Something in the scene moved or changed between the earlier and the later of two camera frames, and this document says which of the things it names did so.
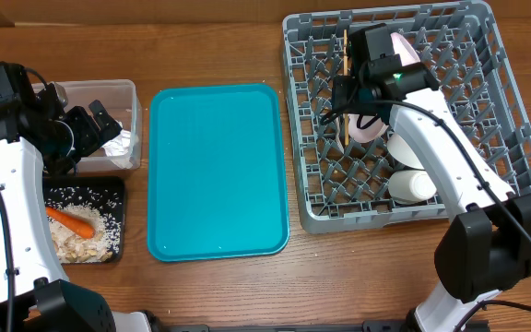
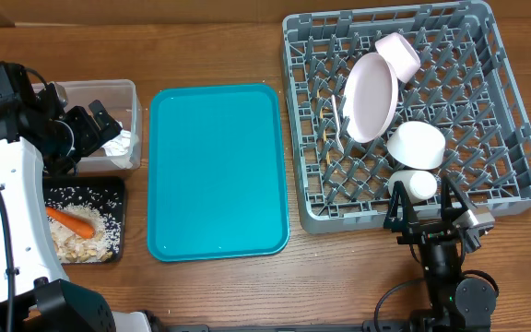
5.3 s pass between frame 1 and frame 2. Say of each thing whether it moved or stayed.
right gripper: moved
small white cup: stayed
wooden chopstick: moved
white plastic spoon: stayed
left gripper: stayed
